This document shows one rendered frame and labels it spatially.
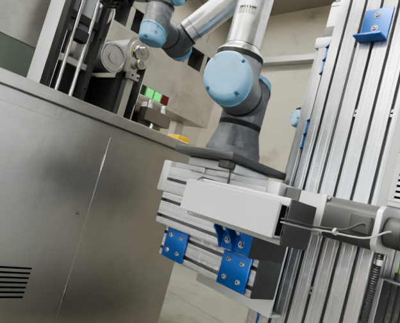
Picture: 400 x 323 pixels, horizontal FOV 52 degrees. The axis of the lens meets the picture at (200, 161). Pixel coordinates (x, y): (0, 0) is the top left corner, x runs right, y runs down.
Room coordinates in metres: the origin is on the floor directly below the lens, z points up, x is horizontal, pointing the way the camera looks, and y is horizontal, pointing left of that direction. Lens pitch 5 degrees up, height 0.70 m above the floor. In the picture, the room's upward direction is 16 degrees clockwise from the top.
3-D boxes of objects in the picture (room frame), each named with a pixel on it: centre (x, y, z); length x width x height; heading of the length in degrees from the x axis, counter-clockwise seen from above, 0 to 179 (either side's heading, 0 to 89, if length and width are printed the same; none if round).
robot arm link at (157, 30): (1.10, 0.21, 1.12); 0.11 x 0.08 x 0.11; 158
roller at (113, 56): (1.82, 0.57, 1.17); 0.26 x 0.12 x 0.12; 46
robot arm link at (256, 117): (1.10, -0.08, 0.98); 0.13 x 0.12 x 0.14; 158
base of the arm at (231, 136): (1.11, -0.08, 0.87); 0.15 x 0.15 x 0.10
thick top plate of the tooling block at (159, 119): (2.07, 0.39, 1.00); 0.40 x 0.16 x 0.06; 46
